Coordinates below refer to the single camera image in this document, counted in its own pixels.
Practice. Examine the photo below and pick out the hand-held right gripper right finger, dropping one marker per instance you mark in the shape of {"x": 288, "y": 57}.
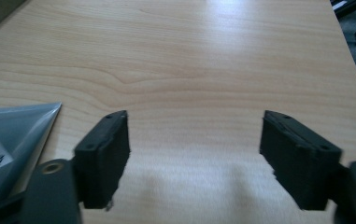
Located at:
{"x": 300, "y": 165}

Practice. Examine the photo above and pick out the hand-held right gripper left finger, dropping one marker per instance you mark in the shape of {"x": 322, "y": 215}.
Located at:
{"x": 102, "y": 161}

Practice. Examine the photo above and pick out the clear plastic bag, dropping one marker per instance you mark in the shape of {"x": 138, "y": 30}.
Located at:
{"x": 7, "y": 146}

